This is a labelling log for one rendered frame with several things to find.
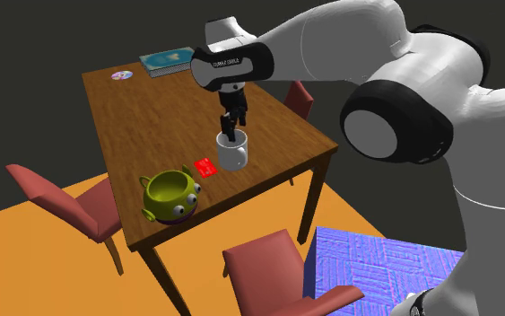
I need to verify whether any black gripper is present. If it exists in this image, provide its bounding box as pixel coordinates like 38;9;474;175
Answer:
218;90;248;144

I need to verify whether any white mug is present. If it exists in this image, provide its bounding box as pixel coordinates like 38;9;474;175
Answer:
215;128;250;172

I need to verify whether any red card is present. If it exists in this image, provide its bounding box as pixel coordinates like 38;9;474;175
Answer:
193;156;221;180

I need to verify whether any red upholstered chair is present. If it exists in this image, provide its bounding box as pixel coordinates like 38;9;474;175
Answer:
222;228;366;316
4;163;126;277
283;80;316;188

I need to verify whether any brown wooden table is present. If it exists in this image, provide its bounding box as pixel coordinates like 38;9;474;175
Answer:
81;60;340;316

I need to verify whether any teal hardcover book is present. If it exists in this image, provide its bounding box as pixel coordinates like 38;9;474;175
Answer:
138;46;196;79

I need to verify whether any green three-eyed alien bowl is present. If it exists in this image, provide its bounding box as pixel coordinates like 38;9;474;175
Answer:
139;163;203;227

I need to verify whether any shiny compact disc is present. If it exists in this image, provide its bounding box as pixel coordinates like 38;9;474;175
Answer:
110;69;135;82

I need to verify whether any purple patterned robot stand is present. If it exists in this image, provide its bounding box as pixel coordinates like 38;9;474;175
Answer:
302;225;467;316

